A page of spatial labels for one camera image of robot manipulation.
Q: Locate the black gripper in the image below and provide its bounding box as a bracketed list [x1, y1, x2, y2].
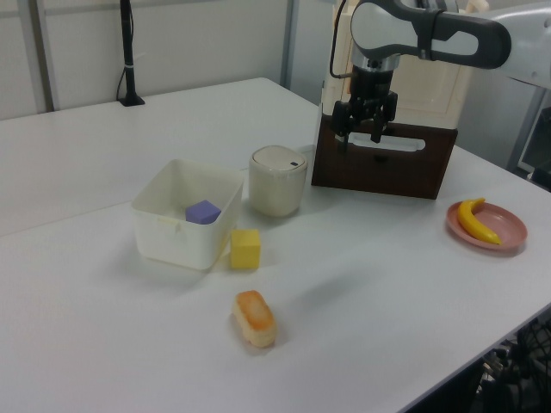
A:
[331, 68, 399, 148]

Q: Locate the brown drawer with white handle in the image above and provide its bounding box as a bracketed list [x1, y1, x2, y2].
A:
[310, 116, 458, 200]

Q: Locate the dark brown drawer cabinet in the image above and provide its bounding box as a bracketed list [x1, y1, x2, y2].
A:
[317, 112, 459, 135]

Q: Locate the cream plastic storage box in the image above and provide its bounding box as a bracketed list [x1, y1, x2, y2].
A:
[322, 0, 490, 130]

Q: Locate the cream mini trash can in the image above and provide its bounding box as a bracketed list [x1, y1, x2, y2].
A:
[248, 145, 309, 217]

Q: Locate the yellow toy banana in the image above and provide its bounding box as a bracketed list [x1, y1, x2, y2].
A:
[456, 197, 503, 245]

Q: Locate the pink plate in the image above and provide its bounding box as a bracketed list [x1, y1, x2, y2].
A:
[446, 201, 529, 257]

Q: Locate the yellow foam cube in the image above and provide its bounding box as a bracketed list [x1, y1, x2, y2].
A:
[230, 228, 263, 271]

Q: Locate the purple foam cube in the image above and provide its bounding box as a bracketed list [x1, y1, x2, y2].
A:
[184, 199, 223, 225]

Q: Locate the toy bread roll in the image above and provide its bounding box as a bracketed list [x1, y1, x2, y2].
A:
[232, 290, 276, 348]

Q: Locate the white plastic bin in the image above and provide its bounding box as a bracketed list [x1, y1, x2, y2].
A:
[131, 157, 245, 271]

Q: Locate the black equipment under table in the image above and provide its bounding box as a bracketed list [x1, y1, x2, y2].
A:
[473, 309, 551, 413]

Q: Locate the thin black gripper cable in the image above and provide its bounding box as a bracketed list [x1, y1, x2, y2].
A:
[329, 0, 357, 79]

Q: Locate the grey metal frame post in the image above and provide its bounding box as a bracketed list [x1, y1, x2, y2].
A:
[507, 85, 551, 190]

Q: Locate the black camera stand pole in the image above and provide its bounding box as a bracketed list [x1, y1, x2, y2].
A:
[116, 0, 146, 108]

